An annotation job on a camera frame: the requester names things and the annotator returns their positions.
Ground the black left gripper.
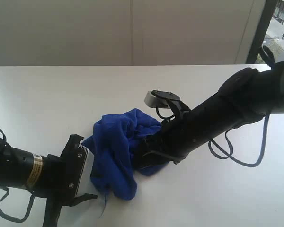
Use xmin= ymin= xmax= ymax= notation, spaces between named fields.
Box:
xmin=43 ymin=134 xmax=98 ymax=227

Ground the black window frame post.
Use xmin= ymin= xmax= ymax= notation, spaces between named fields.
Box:
xmin=245 ymin=0 xmax=278 ymax=64

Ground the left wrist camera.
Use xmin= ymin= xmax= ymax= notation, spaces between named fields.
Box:
xmin=75 ymin=145 xmax=94 ymax=197

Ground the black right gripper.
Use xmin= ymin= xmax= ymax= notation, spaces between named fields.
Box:
xmin=134 ymin=94 xmax=237 ymax=169

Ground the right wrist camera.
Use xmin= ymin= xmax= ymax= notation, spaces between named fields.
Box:
xmin=144 ymin=90 xmax=180 ymax=109

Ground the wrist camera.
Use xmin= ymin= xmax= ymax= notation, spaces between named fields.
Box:
xmin=75 ymin=145 xmax=94 ymax=197
xmin=144 ymin=90 xmax=180 ymax=109

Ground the blue microfiber cloth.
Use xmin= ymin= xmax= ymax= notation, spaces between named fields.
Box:
xmin=82 ymin=108 xmax=161 ymax=201

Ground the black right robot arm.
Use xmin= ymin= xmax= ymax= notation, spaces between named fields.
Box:
xmin=132 ymin=61 xmax=284 ymax=169

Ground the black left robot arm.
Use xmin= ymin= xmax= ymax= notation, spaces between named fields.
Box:
xmin=0 ymin=134 xmax=98 ymax=227

